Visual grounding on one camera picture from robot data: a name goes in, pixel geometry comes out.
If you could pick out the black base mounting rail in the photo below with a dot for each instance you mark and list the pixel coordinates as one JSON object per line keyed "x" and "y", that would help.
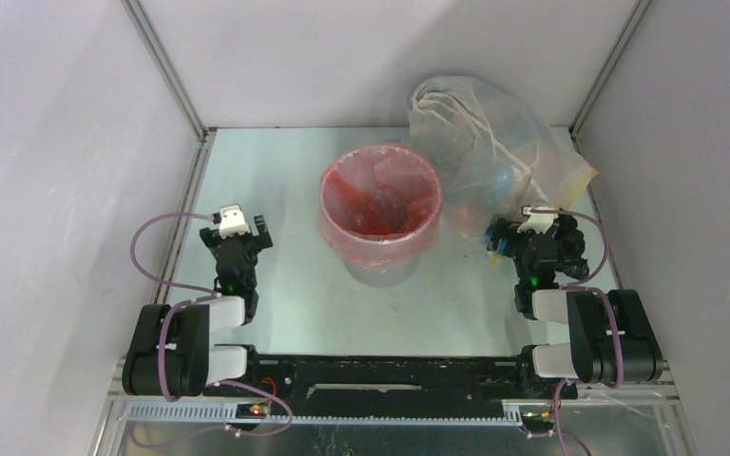
{"x": 393, "y": 387}

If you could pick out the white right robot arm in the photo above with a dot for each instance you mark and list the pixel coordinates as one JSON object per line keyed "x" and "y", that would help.
{"x": 610, "y": 340}

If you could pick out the left aluminium corner post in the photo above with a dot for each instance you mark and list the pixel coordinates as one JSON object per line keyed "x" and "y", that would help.
{"x": 152, "y": 41}

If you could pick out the aluminium corner post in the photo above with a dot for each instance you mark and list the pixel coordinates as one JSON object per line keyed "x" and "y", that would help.
{"x": 152, "y": 41}
{"x": 610, "y": 63}

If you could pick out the large translucent plastic bag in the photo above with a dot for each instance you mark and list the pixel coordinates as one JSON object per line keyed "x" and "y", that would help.
{"x": 493, "y": 153}

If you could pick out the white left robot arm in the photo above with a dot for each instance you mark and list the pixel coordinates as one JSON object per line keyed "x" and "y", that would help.
{"x": 173, "y": 352}

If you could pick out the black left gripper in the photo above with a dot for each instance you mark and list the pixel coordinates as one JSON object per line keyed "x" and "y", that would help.
{"x": 255, "y": 245}

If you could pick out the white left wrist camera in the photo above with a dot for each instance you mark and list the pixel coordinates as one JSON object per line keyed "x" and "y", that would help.
{"x": 231, "y": 221}

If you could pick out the right aluminium corner post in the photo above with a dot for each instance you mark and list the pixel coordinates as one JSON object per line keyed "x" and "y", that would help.
{"x": 610, "y": 63}

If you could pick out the white plastic trash bin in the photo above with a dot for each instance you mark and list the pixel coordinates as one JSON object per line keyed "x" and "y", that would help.
{"x": 380, "y": 271}

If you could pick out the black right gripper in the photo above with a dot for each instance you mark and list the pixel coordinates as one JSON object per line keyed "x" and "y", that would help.
{"x": 525, "y": 238}

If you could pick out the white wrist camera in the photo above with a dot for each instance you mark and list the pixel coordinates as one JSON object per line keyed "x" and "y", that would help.
{"x": 231, "y": 221}
{"x": 537, "y": 218}

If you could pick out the red plastic trash bag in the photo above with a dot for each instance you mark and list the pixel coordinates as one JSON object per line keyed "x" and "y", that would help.
{"x": 385, "y": 197}

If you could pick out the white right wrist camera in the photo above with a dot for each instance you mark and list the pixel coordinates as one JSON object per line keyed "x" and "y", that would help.
{"x": 537, "y": 218}

